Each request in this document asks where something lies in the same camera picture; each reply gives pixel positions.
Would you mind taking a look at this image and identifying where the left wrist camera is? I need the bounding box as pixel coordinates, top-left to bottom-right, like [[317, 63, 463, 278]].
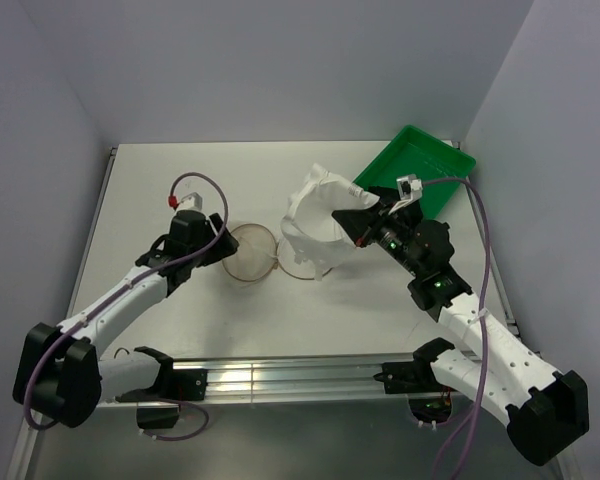
[[176, 192, 203, 212]]

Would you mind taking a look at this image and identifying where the green plastic tray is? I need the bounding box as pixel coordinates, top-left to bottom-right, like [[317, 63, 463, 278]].
[[353, 125, 476, 190]]

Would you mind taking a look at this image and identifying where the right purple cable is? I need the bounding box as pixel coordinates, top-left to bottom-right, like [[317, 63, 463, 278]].
[[432, 177, 494, 480]]

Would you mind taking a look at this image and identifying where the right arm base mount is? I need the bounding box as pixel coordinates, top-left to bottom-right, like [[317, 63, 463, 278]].
[[373, 360, 452, 423]]

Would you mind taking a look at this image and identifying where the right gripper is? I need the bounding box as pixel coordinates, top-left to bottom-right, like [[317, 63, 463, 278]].
[[332, 196, 423, 277]]

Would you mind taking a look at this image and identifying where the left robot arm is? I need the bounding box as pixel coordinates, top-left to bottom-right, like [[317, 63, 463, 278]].
[[13, 210, 238, 431]]

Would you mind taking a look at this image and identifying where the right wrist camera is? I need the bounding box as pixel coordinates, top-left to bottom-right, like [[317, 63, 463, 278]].
[[383, 174, 423, 214]]

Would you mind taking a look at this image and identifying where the aluminium frame rail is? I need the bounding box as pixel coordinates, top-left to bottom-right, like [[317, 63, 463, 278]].
[[27, 354, 554, 406]]

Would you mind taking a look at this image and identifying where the white bra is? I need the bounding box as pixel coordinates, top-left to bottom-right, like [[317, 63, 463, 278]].
[[280, 164, 379, 280]]

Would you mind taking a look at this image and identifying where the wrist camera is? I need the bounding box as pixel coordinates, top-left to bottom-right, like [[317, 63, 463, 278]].
[[383, 174, 423, 214], [176, 192, 203, 212]]

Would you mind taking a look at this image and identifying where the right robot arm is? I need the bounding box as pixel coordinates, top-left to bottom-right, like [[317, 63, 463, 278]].
[[332, 187, 589, 466]]

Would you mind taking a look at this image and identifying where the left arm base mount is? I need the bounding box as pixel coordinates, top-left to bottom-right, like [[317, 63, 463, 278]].
[[136, 369, 208, 431]]

